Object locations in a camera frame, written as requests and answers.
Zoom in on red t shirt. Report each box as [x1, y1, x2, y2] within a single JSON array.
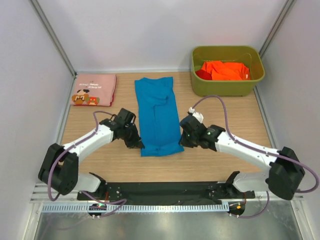
[[195, 69, 212, 81]]

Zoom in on aluminium frame post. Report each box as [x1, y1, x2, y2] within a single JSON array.
[[259, 0, 297, 58], [29, 0, 77, 78]]

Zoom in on white slotted cable duct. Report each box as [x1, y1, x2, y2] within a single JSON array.
[[42, 202, 229, 213]]

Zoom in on blue t shirt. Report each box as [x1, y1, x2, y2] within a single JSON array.
[[134, 77, 184, 157]]

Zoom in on folded pink t shirt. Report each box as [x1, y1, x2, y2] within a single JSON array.
[[70, 73, 117, 107]]

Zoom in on orange t shirt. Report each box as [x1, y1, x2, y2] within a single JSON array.
[[200, 60, 251, 81]]

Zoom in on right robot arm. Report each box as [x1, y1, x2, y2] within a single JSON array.
[[179, 114, 305, 200]]

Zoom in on left aluminium frame post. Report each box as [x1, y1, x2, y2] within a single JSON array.
[[29, 0, 77, 78]]

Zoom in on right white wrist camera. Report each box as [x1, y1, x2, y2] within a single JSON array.
[[188, 107, 204, 124]]

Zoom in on aluminium front rail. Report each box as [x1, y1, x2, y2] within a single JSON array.
[[30, 183, 305, 203]]

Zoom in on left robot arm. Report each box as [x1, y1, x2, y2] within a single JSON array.
[[38, 108, 145, 199]]

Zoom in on olive green plastic bin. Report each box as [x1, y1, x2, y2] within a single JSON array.
[[191, 45, 265, 97]]

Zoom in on right aluminium frame post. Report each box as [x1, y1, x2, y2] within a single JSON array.
[[259, 0, 297, 58]]

